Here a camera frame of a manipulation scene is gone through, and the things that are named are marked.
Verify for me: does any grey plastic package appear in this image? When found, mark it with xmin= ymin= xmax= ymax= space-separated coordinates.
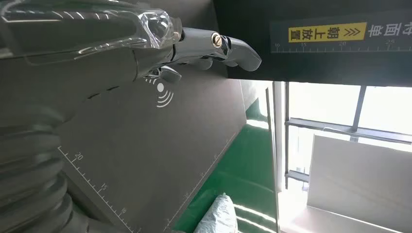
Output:
xmin=193 ymin=193 xmax=239 ymax=233

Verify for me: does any dark grey machine scanning platform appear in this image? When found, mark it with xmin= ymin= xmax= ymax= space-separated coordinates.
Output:
xmin=56 ymin=63 xmax=248 ymax=233

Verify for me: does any black overhead machine housing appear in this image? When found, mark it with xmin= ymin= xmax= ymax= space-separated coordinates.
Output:
xmin=135 ymin=0 xmax=412 ymax=88

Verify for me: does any white flat board box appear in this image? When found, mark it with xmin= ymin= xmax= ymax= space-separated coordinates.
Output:
xmin=306 ymin=134 xmax=412 ymax=233

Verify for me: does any ribbed grey left arm sleeve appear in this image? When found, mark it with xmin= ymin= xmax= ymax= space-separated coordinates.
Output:
xmin=0 ymin=104 xmax=129 ymax=233

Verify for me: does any yellow arrow label sticker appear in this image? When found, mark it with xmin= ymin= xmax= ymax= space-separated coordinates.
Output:
xmin=288 ymin=21 xmax=368 ymax=43

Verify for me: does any dark metal window frame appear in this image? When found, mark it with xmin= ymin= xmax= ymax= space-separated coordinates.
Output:
xmin=265 ymin=81 xmax=412 ymax=194

